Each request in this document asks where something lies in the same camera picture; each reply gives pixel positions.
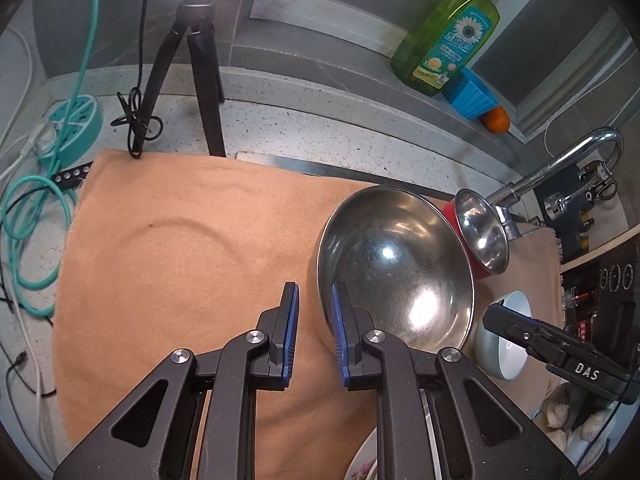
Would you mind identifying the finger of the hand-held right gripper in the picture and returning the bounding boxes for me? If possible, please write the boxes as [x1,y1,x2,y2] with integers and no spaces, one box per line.
[481,302,570,367]

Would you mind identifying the orange fruit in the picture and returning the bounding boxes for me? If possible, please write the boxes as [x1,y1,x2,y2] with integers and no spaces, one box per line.
[481,106,510,133]

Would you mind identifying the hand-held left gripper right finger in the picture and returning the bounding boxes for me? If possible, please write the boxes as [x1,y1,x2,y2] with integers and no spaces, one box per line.
[330,281,580,480]

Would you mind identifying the thin black cable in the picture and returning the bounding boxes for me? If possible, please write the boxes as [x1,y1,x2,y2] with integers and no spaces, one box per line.
[0,260,56,398]

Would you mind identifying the small pale blue bowl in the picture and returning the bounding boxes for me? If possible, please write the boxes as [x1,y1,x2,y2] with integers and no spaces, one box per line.
[471,291,532,381]

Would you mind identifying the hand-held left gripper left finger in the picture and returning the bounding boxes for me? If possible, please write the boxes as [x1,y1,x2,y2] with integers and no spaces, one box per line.
[52,281,301,480]

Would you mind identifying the dark blue utensil holder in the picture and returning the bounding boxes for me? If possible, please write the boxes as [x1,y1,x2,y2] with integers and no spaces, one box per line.
[537,165,601,256]

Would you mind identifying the white plate with pink flowers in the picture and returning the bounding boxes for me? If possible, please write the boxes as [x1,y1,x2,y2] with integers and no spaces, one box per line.
[350,387,438,480]

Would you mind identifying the red steel bowl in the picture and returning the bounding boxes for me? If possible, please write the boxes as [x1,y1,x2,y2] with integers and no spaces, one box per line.
[442,188,511,281]

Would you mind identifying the round teal power strip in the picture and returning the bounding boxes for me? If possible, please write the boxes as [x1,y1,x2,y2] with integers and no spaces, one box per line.
[37,95,104,171]

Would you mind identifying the teal cable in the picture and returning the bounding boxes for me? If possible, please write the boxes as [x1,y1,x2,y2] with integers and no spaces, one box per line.
[0,0,104,318]

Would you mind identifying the black mini tripod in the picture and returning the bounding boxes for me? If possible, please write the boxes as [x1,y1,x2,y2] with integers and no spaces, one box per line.
[137,0,227,158]

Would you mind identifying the wooden shelf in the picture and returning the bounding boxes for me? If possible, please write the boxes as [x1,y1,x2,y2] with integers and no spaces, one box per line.
[559,225,640,273]

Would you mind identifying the blue ribbed cup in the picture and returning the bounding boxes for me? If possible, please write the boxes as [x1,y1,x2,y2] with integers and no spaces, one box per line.
[442,67,501,121]

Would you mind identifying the black studded bar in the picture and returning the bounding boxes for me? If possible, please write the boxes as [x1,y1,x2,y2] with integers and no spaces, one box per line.
[51,160,96,187]

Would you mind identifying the large steel bowl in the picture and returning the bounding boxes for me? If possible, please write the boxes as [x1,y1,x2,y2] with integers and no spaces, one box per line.
[314,185,478,361]

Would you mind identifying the black scissors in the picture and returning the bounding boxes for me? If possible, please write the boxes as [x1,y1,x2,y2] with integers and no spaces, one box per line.
[577,160,617,201]

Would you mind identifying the chrome faucet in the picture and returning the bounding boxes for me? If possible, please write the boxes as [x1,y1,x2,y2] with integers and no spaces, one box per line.
[482,127,626,243]

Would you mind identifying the orange towel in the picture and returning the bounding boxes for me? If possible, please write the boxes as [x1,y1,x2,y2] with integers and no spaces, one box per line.
[51,147,566,480]

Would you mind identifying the green dish soap bottle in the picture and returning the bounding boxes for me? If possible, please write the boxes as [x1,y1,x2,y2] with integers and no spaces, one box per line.
[391,0,501,98]

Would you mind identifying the black ring light cable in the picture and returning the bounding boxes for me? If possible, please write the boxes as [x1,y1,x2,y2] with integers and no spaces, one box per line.
[111,0,164,159]

